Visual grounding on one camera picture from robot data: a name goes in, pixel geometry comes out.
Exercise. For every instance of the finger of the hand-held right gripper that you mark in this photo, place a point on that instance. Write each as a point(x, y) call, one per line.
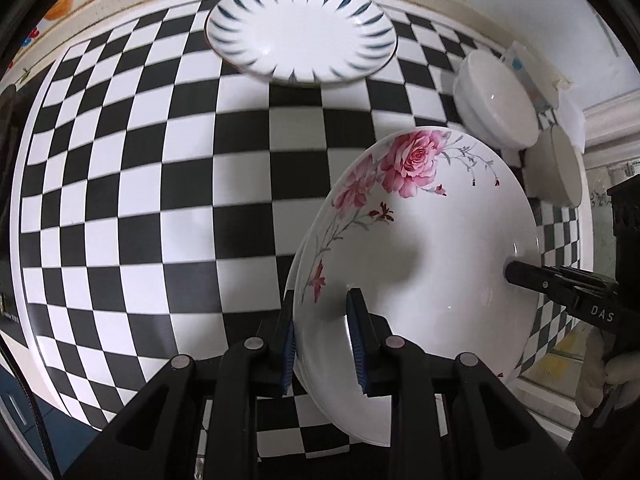
point(530, 275)

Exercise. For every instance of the plain white bowl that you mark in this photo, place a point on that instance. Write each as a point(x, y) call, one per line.
point(555, 165)
point(495, 95)

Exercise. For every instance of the blue cabinet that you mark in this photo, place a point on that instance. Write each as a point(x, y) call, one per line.
point(20, 410)

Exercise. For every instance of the white plate with blue leaves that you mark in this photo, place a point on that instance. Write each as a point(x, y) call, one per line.
point(300, 30)

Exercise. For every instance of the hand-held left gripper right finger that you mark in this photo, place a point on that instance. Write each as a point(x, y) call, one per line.
point(358, 345)

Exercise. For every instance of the black white checkered tablecloth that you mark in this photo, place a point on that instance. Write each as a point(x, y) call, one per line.
point(150, 185)

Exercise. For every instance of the white plate with pink roses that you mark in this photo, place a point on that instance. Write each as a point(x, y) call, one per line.
point(425, 220)

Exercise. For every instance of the person's right hand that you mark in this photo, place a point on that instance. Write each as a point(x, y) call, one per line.
point(590, 375)

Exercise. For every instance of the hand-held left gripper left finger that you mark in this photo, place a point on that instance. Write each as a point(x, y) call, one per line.
point(287, 355)

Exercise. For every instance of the clear plastic bag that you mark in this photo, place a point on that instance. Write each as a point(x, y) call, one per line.
point(571, 120)

